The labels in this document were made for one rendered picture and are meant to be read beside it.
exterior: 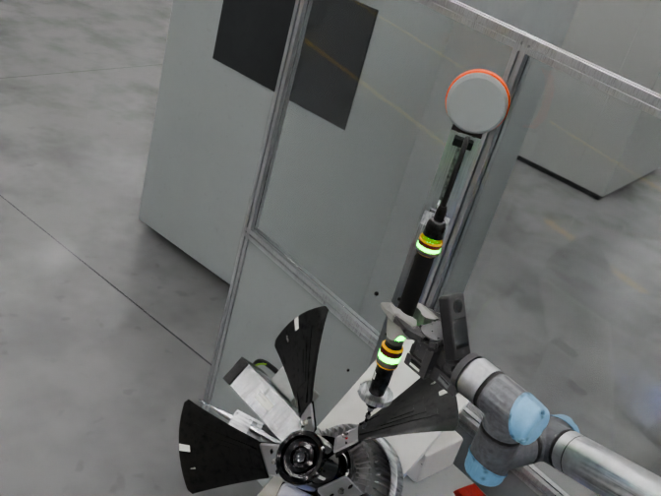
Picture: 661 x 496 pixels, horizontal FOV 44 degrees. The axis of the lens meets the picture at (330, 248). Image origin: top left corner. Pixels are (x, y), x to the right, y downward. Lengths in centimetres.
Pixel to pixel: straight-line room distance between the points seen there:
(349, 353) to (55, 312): 184
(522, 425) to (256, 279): 184
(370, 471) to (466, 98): 93
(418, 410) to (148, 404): 209
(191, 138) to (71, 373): 142
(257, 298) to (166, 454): 80
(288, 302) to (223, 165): 150
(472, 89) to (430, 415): 81
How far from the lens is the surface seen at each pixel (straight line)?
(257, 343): 315
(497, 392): 141
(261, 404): 208
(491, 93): 207
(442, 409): 175
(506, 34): 221
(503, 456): 145
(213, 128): 430
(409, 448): 202
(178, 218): 465
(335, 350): 280
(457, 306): 144
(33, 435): 352
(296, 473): 181
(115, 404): 368
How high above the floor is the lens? 244
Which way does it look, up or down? 28 degrees down
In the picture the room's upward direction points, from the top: 16 degrees clockwise
